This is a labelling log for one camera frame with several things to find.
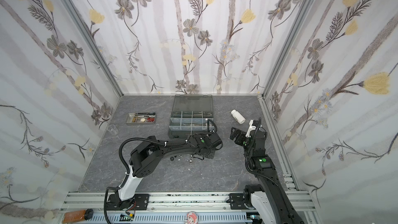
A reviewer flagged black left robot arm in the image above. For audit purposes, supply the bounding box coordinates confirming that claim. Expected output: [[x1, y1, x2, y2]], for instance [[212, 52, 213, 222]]
[[104, 131, 223, 212]]

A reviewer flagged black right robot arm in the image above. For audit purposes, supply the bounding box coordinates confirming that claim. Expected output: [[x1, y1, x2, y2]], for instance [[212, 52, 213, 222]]
[[230, 128, 304, 224]]

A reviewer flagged white plastic bottle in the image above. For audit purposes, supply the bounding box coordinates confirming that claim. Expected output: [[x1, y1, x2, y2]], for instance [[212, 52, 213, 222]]
[[231, 110, 246, 124]]

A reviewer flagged green compartment organizer box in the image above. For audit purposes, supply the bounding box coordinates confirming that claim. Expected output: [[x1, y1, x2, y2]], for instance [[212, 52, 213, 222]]
[[168, 94, 215, 139]]

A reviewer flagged pink cartoon figure sticker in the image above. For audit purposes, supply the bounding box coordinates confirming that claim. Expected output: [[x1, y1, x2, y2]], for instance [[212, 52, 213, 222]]
[[185, 212, 199, 224]]

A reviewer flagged clear plastic cup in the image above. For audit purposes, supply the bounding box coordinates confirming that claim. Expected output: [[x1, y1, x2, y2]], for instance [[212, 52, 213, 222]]
[[107, 124, 119, 136]]

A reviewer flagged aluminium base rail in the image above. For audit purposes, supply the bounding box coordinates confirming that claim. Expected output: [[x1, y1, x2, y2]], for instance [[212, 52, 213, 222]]
[[58, 191, 321, 224]]

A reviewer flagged black corrugated cable conduit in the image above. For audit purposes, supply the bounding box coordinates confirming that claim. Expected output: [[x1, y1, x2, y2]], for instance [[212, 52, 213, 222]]
[[103, 136, 187, 224]]

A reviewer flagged orange handled tool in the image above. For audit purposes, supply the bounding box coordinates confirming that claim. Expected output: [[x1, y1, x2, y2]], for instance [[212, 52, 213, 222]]
[[62, 208, 94, 224]]

